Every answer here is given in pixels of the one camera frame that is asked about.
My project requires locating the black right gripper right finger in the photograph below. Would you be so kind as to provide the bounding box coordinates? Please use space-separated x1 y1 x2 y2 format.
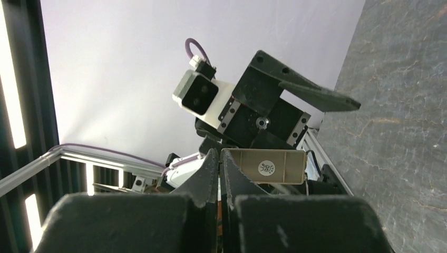
221 149 393 252

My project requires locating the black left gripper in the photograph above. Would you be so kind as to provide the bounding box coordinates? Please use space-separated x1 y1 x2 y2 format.
195 50 361 150

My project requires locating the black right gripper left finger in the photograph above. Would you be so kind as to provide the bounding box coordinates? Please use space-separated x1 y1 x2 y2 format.
36 149 219 252

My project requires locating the beige battery cover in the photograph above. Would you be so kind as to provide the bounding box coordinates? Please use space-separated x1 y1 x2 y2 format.
227 149 307 184

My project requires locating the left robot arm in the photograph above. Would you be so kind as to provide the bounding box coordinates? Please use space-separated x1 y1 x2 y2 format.
162 50 361 188

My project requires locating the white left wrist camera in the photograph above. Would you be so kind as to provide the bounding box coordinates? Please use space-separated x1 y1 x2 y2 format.
172 55 235 129

